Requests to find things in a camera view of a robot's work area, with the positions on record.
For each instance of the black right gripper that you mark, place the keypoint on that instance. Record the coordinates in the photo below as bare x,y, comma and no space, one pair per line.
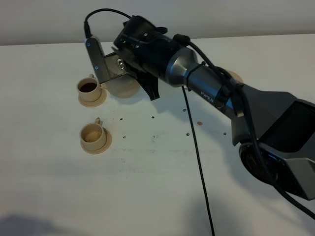
146,48

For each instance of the beige brown teapot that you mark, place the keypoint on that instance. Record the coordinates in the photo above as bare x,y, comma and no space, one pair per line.
122,87

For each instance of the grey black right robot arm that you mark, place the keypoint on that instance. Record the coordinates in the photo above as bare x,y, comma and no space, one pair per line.
275,130

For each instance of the beige teapot saucer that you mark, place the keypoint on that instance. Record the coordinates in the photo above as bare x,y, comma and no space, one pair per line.
235,76

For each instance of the beige far saucer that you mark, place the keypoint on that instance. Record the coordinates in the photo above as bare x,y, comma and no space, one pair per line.
103,97

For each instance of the beige far teacup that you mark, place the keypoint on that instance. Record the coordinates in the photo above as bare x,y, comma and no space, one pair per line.
89,89

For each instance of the beige teacup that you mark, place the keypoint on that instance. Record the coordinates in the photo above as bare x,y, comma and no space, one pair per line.
93,136
89,89

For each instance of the beige near saucer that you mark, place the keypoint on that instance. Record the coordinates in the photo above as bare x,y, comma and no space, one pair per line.
104,148

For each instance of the beige near teacup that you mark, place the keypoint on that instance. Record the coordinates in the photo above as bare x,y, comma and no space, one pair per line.
93,136

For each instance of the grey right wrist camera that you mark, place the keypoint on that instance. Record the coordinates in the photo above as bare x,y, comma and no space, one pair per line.
106,67

